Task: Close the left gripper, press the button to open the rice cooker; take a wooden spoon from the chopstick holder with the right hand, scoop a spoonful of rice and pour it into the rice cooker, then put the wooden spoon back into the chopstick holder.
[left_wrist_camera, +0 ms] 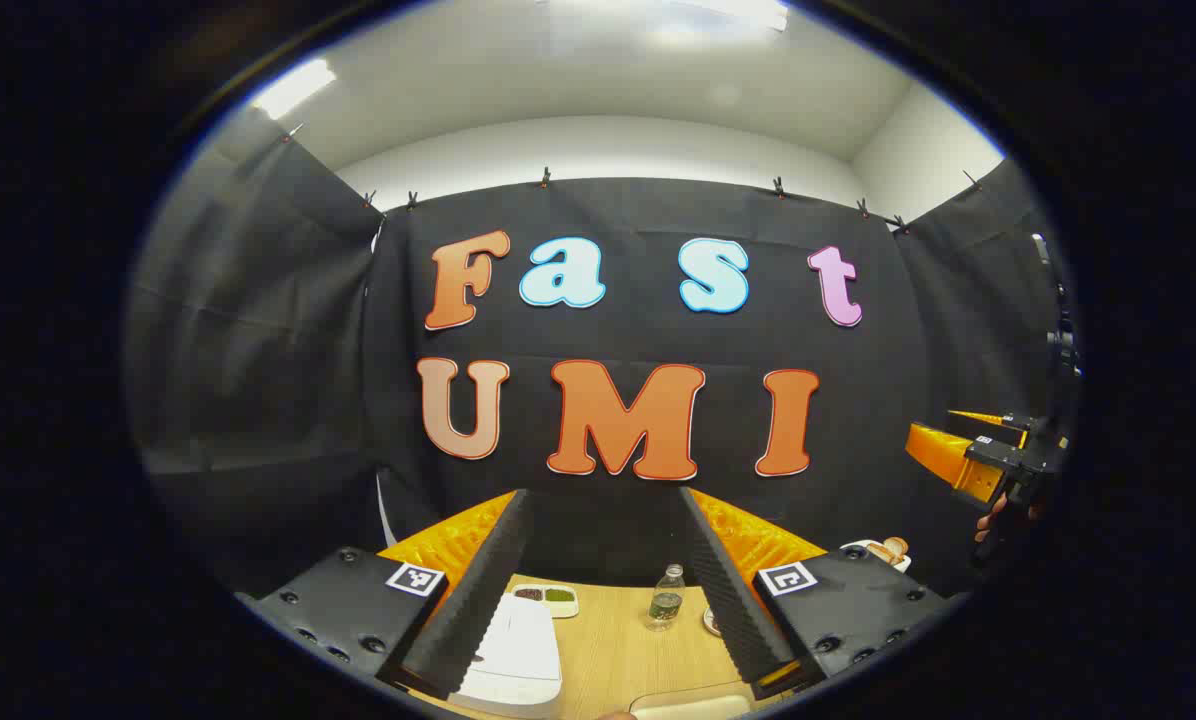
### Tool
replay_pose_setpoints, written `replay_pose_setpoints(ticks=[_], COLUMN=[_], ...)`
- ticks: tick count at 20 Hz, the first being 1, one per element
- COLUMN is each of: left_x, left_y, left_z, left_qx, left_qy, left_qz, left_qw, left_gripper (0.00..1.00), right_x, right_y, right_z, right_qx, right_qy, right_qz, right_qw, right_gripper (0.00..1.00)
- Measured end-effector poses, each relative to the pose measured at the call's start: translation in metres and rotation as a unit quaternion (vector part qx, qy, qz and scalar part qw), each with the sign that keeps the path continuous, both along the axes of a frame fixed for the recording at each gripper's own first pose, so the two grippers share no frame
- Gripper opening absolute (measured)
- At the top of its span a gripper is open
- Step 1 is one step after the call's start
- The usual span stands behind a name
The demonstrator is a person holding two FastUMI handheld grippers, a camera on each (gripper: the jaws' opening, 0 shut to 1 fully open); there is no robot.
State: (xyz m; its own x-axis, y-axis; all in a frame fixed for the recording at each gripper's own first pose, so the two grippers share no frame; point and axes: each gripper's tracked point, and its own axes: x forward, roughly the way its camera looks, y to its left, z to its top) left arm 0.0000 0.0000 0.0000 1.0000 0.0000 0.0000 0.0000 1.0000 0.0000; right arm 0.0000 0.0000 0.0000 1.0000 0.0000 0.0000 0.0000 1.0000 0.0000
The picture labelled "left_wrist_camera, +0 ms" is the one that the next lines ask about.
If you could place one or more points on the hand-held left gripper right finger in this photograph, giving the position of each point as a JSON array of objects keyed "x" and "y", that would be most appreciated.
[{"x": 733, "y": 590}]

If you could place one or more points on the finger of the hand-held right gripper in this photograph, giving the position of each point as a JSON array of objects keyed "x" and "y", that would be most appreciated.
[
  {"x": 943, "y": 455},
  {"x": 998, "y": 418}
]

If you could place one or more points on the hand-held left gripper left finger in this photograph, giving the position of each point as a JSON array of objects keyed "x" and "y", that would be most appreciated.
[{"x": 478, "y": 590}]

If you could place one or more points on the white rice cooker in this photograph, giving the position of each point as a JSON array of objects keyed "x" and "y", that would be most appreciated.
[{"x": 518, "y": 650}]

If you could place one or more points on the white round plate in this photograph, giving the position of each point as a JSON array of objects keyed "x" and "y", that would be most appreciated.
[{"x": 710, "y": 622}]

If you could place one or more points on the clear plastic water bottle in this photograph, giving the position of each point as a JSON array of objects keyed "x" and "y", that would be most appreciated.
[{"x": 665, "y": 605}]

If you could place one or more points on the white divided bean dish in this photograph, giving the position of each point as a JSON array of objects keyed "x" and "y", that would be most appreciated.
[{"x": 558, "y": 597}]

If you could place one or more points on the toasted bread slice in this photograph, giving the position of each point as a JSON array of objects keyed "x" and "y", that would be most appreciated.
[{"x": 895, "y": 547}]

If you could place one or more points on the white toaster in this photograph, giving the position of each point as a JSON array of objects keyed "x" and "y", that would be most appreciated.
[{"x": 858, "y": 548}]

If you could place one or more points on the black backdrop cloth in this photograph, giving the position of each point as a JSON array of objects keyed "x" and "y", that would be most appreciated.
[{"x": 258, "y": 350}]

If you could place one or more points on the ceiling light panel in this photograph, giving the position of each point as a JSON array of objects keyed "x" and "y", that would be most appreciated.
[{"x": 293, "y": 88}]

